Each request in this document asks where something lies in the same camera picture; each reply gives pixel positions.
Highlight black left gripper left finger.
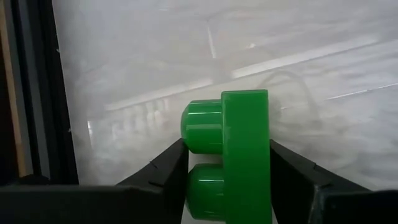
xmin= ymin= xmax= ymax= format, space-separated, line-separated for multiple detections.
xmin=0 ymin=138 xmax=190 ymax=224

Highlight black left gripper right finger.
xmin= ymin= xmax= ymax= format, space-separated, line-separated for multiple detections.
xmin=269 ymin=139 xmax=398 ymax=224

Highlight translucent plastic table sheet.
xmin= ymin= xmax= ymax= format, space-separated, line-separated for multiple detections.
xmin=52 ymin=0 xmax=398 ymax=191

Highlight long green toy building block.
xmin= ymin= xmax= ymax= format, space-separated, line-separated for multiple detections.
xmin=180 ymin=89 xmax=273 ymax=224

